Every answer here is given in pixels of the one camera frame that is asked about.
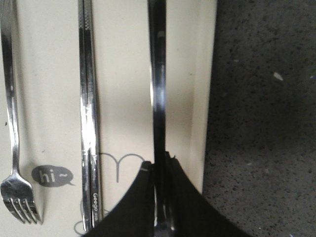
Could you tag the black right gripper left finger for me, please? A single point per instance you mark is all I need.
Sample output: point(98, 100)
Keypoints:
point(133, 216)

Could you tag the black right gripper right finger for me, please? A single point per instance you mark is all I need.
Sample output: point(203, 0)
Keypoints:
point(189, 213)

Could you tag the silver metal spoon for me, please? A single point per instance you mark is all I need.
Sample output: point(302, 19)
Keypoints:
point(157, 29)

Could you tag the silver metal fork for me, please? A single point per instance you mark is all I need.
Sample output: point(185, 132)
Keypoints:
point(17, 193)

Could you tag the cream rabbit serving tray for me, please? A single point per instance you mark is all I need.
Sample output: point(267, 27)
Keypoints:
point(45, 36)

